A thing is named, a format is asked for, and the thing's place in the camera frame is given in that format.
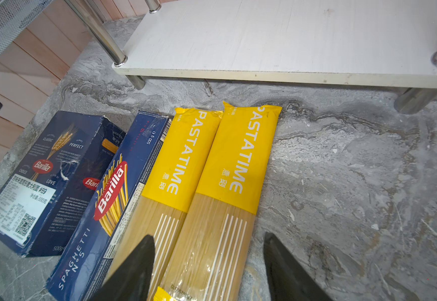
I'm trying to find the narrow blue Barilla spaghetti box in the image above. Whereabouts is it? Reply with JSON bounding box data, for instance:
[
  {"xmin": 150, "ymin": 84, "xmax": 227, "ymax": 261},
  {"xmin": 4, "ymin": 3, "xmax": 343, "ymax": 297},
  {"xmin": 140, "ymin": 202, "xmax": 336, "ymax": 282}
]
[{"xmin": 45, "ymin": 111, "xmax": 171, "ymax": 300}]

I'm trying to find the wide blue Barilla pasta box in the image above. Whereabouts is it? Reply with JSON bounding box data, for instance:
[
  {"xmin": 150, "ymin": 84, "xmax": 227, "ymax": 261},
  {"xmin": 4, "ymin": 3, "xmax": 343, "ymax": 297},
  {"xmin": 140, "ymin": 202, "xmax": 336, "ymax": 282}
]
[{"xmin": 0, "ymin": 110, "xmax": 126, "ymax": 257}]

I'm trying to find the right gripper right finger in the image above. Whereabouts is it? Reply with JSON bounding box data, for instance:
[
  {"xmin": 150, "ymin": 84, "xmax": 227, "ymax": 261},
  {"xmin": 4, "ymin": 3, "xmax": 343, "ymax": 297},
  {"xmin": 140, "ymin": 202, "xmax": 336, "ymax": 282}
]
[{"xmin": 263, "ymin": 232, "xmax": 331, "ymax": 300}]

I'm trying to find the yellow pastatime spaghetti pack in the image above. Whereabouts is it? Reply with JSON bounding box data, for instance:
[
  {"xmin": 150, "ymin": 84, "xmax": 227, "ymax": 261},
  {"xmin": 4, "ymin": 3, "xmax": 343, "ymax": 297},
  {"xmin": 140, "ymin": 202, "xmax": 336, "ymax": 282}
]
[
  {"xmin": 153, "ymin": 104, "xmax": 282, "ymax": 300},
  {"xmin": 106, "ymin": 108, "xmax": 223, "ymax": 300}
]

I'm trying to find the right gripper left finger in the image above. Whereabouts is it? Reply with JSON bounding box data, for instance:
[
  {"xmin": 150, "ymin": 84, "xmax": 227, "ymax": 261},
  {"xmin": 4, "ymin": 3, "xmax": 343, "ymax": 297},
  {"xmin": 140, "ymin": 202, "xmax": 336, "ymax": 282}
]
[{"xmin": 91, "ymin": 235, "xmax": 155, "ymax": 301}]

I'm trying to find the white two-tier shelf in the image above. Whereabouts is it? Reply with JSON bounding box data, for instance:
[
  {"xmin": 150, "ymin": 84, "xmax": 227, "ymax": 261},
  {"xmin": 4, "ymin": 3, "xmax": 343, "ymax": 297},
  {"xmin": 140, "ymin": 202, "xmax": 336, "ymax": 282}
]
[{"xmin": 69, "ymin": 1, "xmax": 437, "ymax": 112}]

